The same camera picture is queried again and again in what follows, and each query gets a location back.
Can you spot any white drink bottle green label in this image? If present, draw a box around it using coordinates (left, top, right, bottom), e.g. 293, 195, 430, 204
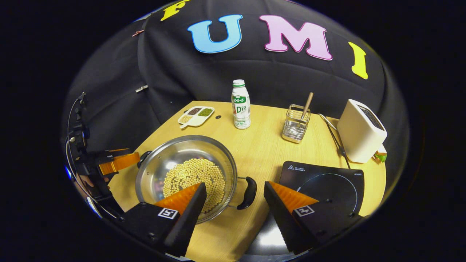
232, 79, 251, 130

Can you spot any small green orange toy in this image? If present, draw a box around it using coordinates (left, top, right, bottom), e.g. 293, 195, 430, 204
373, 145, 388, 163

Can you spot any wooden stick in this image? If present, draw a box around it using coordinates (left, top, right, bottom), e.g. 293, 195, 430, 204
301, 92, 314, 121

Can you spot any black toaster cable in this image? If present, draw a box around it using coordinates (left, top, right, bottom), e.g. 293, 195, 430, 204
317, 114, 352, 170

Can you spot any pile of yellow soybeans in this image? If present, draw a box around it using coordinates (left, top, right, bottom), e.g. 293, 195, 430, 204
163, 158, 226, 214

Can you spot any wire utensil holder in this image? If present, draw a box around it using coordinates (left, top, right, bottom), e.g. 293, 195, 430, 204
282, 104, 311, 143

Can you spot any white divided bean tray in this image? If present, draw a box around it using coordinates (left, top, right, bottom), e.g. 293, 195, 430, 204
177, 106, 215, 129

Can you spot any white toaster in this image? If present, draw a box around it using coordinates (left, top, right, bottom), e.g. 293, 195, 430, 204
337, 99, 388, 163

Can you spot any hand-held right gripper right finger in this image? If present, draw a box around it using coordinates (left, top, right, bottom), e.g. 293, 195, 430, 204
264, 181, 366, 255

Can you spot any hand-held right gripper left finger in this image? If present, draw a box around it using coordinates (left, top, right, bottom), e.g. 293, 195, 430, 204
118, 182, 208, 257

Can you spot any black induction cooktop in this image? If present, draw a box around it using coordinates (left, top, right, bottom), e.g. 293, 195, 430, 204
279, 161, 365, 216

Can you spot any stainless steel pot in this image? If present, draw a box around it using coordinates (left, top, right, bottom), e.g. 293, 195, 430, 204
135, 135, 257, 224

